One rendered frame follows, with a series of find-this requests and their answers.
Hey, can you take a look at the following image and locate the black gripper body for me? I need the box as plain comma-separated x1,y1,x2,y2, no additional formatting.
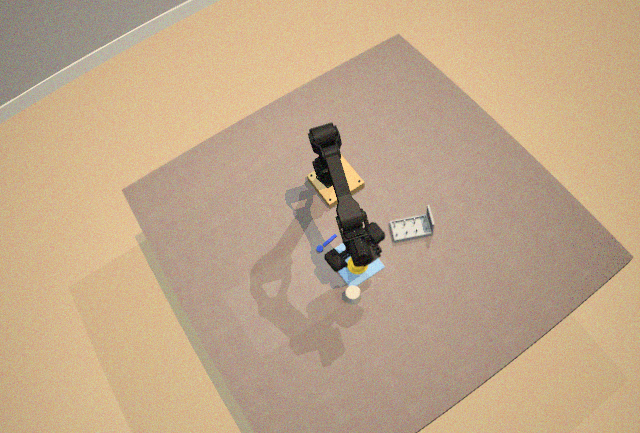
324,222,385,272

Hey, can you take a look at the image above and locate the light blue mat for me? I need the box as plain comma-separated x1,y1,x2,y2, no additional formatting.
335,243,385,287

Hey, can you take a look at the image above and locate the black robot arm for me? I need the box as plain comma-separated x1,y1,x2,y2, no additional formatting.
308,122,382,267

